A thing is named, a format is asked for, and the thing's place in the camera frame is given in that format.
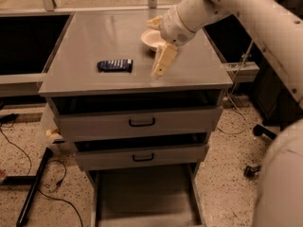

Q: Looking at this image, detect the white paper bowl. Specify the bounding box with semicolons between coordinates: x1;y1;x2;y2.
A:
141;29;166;52

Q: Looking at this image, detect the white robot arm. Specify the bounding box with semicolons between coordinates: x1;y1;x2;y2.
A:
148;0;303;227

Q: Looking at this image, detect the black floor cable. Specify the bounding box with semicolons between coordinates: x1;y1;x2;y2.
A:
0;123;84;227

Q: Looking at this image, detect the middle grey drawer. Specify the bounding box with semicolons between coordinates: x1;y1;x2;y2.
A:
75;133;208;171

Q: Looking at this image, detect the black metal floor stand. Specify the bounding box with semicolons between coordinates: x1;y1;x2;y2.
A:
0;148;53;227

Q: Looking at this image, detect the grey drawer cabinet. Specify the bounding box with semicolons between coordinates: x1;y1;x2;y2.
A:
38;9;234;227

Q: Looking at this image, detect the white hanging cable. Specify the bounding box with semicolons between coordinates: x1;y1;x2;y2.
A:
216;41;256;136

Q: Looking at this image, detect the bottom open grey drawer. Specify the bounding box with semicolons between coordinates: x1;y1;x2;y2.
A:
91;164;206;227

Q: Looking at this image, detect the top grey drawer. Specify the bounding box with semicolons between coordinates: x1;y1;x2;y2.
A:
53;90;223;142

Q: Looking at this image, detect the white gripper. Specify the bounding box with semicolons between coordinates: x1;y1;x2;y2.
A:
147;5;196;78

